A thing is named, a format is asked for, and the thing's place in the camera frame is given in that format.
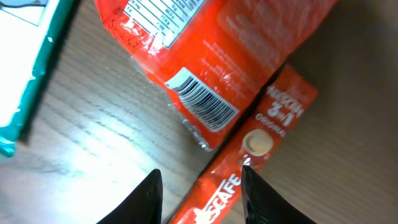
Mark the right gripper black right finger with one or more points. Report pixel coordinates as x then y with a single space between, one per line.
264 205

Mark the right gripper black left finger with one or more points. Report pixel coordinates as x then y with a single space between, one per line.
142 206

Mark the red snack stick packet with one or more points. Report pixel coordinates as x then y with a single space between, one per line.
217 190

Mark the red chips bag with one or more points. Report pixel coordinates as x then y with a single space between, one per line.
211 57

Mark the green snack bag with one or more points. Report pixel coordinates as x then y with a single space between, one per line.
29 31

